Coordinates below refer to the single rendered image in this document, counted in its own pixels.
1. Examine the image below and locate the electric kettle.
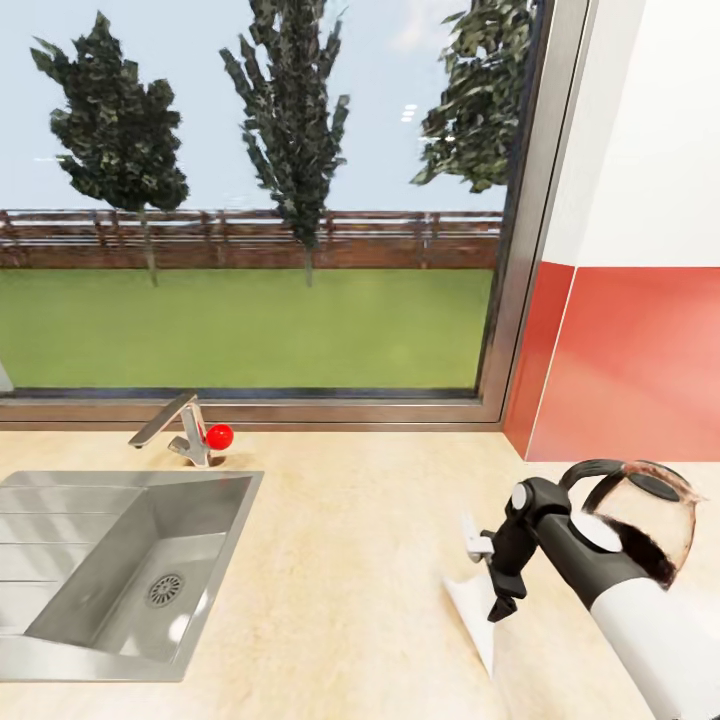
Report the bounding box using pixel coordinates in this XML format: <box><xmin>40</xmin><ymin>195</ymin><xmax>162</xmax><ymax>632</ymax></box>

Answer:
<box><xmin>557</xmin><ymin>459</ymin><xmax>710</xmax><ymax>592</ymax></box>

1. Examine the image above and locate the paper coffee filter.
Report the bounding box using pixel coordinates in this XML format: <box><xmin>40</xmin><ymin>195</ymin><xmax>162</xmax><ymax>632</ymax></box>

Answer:
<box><xmin>444</xmin><ymin>570</ymin><xmax>496</xmax><ymax>675</ymax></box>

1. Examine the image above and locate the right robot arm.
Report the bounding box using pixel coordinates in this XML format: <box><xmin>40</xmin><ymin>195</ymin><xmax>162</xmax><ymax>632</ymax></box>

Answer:
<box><xmin>460</xmin><ymin>476</ymin><xmax>720</xmax><ymax>720</ymax></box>

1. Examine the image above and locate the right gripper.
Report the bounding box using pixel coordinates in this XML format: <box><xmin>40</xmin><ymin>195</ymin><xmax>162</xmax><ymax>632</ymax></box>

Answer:
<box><xmin>479</xmin><ymin>526</ymin><xmax>533</xmax><ymax>631</ymax></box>

